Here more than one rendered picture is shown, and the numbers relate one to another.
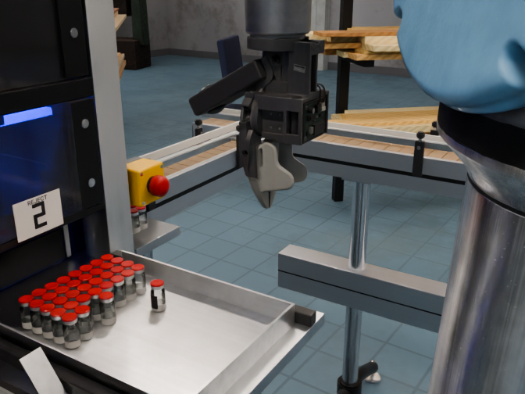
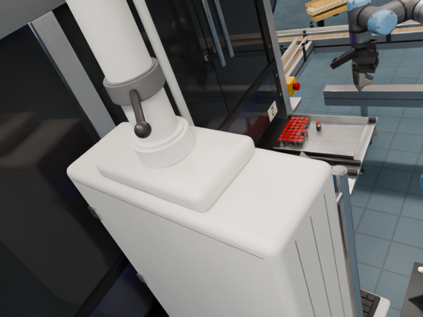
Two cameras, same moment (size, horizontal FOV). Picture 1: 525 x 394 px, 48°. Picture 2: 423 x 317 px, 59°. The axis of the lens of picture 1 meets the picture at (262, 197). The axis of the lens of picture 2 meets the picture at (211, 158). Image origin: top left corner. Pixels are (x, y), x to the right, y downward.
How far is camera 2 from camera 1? 0.92 m
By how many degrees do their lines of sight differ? 18
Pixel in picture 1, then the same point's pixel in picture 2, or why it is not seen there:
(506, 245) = not seen: outside the picture
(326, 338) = not seen: hidden behind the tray
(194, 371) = (345, 146)
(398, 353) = (383, 119)
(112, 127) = (281, 72)
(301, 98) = (374, 59)
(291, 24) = (367, 38)
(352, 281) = (362, 95)
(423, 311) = (398, 99)
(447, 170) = (403, 36)
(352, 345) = not seen: hidden behind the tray
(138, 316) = (314, 134)
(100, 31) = (274, 40)
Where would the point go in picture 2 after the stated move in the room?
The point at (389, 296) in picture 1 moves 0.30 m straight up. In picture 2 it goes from (381, 97) to (379, 53)
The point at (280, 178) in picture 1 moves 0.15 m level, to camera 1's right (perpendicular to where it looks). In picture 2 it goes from (366, 82) to (408, 71)
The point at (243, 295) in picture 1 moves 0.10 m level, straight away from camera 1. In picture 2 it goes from (347, 119) to (340, 107)
